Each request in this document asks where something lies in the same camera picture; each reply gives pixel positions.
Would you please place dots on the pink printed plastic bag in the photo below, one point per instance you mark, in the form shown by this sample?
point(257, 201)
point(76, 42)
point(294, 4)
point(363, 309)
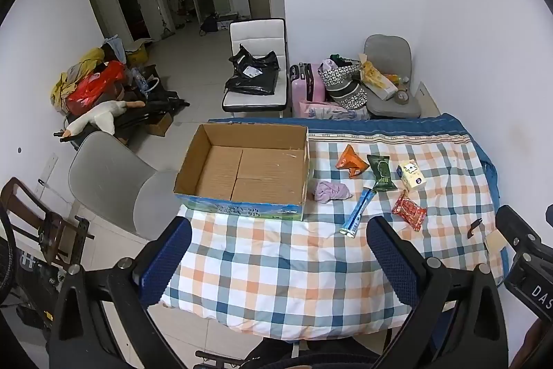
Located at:
point(328, 110)

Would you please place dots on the checked blanket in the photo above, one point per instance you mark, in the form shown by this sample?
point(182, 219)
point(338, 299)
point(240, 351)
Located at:
point(281, 265)

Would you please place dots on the red plastic bag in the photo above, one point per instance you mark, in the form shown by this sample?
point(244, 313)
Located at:
point(93, 86)

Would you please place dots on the beige card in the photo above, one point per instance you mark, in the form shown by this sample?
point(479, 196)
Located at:
point(494, 241)

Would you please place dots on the pink suitcase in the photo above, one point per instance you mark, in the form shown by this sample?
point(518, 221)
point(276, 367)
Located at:
point(311, 89)

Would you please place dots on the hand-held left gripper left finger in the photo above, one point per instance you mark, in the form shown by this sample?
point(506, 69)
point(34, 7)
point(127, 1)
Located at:
point(165, 261)

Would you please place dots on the green snack packet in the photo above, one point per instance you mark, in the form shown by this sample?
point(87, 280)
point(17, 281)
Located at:
point(381, 172)

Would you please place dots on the small black clip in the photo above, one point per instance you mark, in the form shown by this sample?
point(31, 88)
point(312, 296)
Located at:
point(475, 225)

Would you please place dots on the yellow packet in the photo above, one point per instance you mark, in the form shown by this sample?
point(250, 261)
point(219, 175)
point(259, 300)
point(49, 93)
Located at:
point(376, 78)

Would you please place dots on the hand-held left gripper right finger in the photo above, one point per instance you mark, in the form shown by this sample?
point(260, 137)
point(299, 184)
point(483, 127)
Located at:
point(392, 264)

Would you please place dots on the black plastic bag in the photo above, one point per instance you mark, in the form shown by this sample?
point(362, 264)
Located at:
point(252, 86)

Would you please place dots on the small brown cardboard box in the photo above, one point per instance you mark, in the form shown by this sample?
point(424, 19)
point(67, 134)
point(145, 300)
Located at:
point(159, 123)

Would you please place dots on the grey shell chair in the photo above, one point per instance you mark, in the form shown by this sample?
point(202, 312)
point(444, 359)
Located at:
point(103, 174)

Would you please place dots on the white padded chair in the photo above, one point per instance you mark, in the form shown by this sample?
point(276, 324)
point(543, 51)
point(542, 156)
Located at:
point(259, 32)

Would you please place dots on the tape roll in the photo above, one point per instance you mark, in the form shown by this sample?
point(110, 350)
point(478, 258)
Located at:
point(402, 96)

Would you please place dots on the red snack packet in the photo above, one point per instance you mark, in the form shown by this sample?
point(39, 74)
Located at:
point(409, 211)

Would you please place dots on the small yellow milk carton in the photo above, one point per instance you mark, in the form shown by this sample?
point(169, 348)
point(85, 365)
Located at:
point(410, 175)

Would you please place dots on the purple cloth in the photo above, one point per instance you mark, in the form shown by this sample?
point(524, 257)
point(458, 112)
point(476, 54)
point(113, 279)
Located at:
point(330, 191)

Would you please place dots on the brown wooden chair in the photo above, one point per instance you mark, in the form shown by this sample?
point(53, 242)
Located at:
point(26, 214)

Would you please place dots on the orange snack packet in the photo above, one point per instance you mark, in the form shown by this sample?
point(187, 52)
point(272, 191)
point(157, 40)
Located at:
point(351, 161)

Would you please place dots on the dark striped bag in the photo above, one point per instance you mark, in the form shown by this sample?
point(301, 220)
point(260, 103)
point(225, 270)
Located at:
point(351, 94)

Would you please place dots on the blue toothpaste tube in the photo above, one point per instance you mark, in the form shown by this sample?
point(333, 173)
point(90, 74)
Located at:
point(357, 213)

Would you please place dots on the grey office chair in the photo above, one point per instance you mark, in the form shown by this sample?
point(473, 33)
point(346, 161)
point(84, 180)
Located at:
point(389, 47)

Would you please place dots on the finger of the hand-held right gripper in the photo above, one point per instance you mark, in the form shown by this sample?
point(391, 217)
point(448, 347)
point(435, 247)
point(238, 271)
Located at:
point(512, 222)

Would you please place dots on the person's right forearm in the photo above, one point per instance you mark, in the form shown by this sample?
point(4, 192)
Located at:
point(535, 347)

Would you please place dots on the black white patterned tote bag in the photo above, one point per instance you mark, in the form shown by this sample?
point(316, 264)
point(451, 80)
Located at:
point(340, 76)

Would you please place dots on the yellow cloth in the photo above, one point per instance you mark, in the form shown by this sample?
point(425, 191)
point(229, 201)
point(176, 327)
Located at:
point(93, 55)

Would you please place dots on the person's dark clothing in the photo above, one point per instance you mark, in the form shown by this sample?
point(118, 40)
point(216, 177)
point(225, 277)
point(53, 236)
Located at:
point(285, 357)

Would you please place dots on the open cardboard box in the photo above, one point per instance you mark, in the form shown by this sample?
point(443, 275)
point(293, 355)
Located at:
point(242, 174)

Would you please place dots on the white goose plush toy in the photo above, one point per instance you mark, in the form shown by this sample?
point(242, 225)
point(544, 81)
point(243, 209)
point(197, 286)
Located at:
point(101, 116)

